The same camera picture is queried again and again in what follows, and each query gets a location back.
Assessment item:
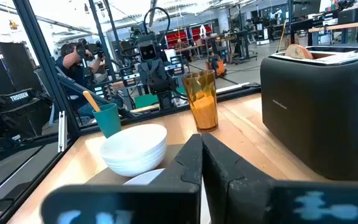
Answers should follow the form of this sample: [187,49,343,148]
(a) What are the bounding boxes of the black box on workbench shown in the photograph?
[337,7,358,25]

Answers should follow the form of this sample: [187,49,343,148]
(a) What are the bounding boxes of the black monitor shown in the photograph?
[292,0,322,19]

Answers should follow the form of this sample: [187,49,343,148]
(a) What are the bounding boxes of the white ribbed bowl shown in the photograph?
[99,123,168,177]

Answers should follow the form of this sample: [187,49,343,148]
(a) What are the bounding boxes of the black backdrop panel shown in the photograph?
[0,34,43,94]

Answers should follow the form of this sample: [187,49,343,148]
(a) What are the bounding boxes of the empty white bowl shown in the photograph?
[122,168,166,186]

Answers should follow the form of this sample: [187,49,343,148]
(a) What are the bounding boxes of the green floor mat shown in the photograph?
[134,93,160,109]

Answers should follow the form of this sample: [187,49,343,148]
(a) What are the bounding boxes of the bread slice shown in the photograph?
[283,44,314,60]

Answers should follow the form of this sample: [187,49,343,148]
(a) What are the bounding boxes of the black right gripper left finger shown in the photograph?
[41,133,204,224]

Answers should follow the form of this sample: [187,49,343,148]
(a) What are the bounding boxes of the orange floor machine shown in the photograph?
[206,55,228,78]

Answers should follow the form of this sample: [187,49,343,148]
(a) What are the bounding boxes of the person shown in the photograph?
[55,42,105,119]

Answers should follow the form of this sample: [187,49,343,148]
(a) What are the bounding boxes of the amber glass of orange juice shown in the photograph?
[181,69,219,133]

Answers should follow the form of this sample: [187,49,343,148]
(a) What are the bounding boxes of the wooden workbench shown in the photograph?
[308,19,358,46]

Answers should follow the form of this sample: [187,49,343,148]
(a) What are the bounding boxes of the black Trossen labelled equipment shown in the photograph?
[0,88,54,147]

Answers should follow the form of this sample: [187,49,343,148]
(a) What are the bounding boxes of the silver metal bracket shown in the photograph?
[57,110,68,153]

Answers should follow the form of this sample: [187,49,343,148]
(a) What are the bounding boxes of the red storage shelves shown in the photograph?
[165,25,213,49]

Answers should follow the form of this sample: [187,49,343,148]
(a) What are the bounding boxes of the black toaster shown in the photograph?
[259,45,358,181]

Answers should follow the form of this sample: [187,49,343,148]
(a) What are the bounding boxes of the teal plastic cup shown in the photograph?
[91,103,122,139]

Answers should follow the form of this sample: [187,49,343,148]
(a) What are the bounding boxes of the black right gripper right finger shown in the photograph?
[202,133,358,224]

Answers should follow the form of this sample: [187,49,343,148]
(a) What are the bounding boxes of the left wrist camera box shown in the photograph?
[138,42,158,62]

